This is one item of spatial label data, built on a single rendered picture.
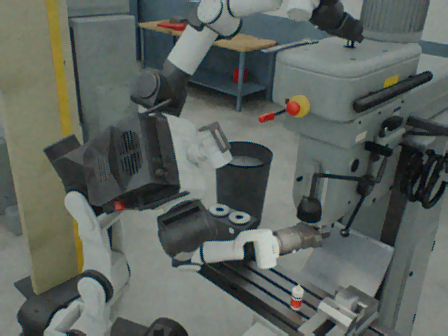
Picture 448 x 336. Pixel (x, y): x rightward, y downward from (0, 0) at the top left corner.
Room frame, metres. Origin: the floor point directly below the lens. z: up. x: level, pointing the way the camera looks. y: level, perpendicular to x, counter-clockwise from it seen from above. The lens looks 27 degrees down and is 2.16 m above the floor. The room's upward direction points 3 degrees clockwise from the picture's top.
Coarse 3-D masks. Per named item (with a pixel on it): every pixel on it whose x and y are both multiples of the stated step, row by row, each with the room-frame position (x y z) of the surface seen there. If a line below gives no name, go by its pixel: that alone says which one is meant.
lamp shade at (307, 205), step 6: (306, 198) 1.15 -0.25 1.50; (300, 204) 1.14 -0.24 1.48; (306, 204) 1.13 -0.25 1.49; (312, 204) 1.13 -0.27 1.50; (318, 204) 1.14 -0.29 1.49; (300, 210) 1.13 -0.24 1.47; (306, 210) 1.12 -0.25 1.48; (312, 210) 1.12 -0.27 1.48; (318, 210) 1.12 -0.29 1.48; (300, 216) 1.13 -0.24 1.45; (306, 216) 1.12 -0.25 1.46; (312, 216) 1.11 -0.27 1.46; (318, 216) 1.12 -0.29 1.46; (306, 222) 1.12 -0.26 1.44; (312, 222) 1.12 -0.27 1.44
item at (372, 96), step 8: (424, 72) 1.44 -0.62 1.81; (408, 80) 1.34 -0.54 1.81; (416, 80) 1.37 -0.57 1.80; (424, 80) 1.41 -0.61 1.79; (392, 88) 1.26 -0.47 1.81; (400, 88) 1.28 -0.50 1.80; (408, 88) 1.32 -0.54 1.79; (368, 96) 1.17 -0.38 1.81; (376, 96) 1.18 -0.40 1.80; (384, 96) 1.21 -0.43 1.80; (392, 96) 1.25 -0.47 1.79; (360, 104) 1.13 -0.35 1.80; (368, 104) 1.14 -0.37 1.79; (376, 104) 1.18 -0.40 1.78; (360, 112) 1.13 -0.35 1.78
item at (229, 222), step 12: (216, 204) 1.76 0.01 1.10; (216, 216) 1.66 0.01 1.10; (228, 216) 1.67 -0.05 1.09; (240, 216) 1.67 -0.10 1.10; (216, 228) 1.64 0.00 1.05; (228, 228) 1.61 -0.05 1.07; (240, 228) 1.59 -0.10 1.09; (252, 228) 1.63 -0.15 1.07; (216, 240) 1.64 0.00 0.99; (228, 240) 1.61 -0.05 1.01; (252, 252) 1.65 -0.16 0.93; (240, 264) 1.57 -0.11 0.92
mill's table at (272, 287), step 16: (208, 272) 1.58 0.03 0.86; (224, 272) 1.53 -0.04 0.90; (240, 272) 1.54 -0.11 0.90; (256, 272) 1.55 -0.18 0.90; (272, 272) 1.55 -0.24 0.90; (288, 272) 1.55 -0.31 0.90; (224, 288) 1.51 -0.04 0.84; (240, 288) 1.45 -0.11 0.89; (256, 288) 1.44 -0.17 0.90; (272, 288) 1.45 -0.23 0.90; (288, 288) 1.45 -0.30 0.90; (304, 288) 1.47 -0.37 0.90; (320, 288) 1.46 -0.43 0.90; (256, 304) 1.40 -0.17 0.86; (272, 304) 1.36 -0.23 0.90; (288, 304) 1.37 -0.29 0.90; (304, 304) 1.37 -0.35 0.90; (272, 320) 1.34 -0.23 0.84; (288, 320) 1.29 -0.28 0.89; (304, 320) 1.28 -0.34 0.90
